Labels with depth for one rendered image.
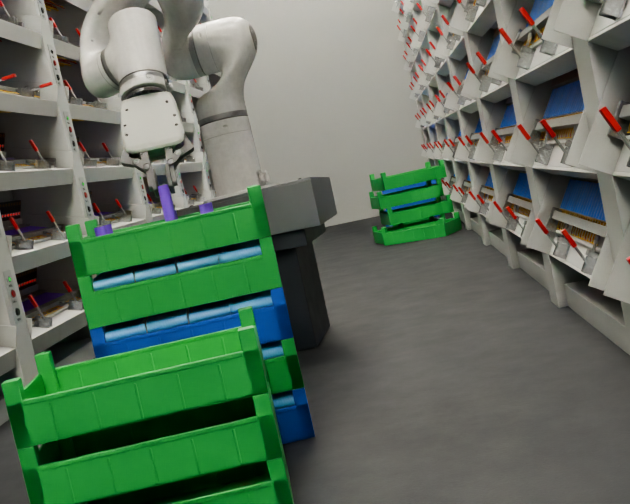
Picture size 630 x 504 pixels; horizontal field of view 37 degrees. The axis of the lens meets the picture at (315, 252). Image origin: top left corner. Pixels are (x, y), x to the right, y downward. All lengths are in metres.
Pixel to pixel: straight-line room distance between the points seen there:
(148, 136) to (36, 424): 0.59
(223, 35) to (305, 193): 0.44
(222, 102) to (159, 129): 0.70
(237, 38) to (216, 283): 0.95
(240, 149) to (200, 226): 0.83
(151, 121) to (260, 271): 0.32
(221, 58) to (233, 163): 0.25
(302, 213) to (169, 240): 0.70
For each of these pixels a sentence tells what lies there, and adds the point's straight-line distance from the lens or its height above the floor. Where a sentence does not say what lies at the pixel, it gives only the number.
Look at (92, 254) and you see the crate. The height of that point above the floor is 0.35.
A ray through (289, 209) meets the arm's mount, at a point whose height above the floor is 0.33.
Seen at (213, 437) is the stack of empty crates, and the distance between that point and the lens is 1.15.
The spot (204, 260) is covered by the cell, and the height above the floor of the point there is 0.30.
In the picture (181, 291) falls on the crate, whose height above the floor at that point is 0.27.
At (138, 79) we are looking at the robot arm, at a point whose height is 0.61.
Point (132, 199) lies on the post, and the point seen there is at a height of 0.43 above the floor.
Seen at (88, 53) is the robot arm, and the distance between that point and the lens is 1.73.
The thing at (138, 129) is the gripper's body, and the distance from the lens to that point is 1.59.
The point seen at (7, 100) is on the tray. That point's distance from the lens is 2.57.
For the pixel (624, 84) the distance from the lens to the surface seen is 1.41.
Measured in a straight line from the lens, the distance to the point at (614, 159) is 1.41.
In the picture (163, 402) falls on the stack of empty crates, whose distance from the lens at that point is 1.15.
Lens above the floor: 0.41
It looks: 5 degrees down
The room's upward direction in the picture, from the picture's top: 12 degrees counter-clockwise
